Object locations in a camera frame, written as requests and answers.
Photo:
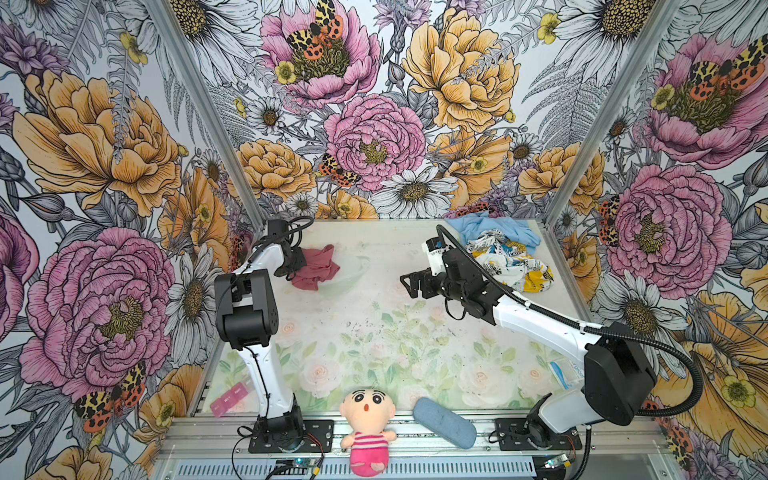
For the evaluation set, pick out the white yellow patterned cloth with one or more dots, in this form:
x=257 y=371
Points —
x=510 y=263

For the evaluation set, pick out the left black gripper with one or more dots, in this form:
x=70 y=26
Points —
x=300 y=262

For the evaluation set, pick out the aluminium corner post right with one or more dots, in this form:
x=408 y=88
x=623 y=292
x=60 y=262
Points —
x=650 y=36

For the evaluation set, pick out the small blue white packet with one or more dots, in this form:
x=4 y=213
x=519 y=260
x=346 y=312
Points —
x=559 y=375

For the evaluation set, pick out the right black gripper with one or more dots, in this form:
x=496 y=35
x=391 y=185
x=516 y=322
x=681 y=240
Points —
x=426 y=277

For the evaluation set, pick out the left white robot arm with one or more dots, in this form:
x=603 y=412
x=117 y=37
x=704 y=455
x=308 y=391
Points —
x=247 y=319

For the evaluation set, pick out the blue grey oval sponge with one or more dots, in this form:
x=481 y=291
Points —
x=446 y=424

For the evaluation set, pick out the aluminium corner post left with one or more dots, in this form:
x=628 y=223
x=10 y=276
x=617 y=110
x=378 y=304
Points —
x=185 y=61

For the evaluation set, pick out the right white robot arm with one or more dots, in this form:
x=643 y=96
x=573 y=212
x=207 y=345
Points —
x=616 y=375

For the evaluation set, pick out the pink plastic piece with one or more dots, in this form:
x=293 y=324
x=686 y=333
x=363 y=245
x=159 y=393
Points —
x=229 y=400

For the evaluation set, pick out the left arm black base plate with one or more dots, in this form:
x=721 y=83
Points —
x=275 y=436

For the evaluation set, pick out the light blue cloth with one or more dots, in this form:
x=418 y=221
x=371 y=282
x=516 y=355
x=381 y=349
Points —
x=472 y=226

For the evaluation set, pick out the aluminium corner post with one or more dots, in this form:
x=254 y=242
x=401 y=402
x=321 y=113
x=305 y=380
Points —
x=185 y=61
x=650 y=36

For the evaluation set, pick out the cartoon boy plush doll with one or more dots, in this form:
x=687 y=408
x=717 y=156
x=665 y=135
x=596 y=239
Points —
x=368 y=412

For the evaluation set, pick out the aluminium front frame rail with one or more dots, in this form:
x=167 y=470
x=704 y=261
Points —
x=211 y=448

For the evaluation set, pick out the maroon red cloth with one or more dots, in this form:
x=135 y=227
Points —
x=319 y=268

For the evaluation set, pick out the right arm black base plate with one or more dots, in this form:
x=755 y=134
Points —
x=518 y=434

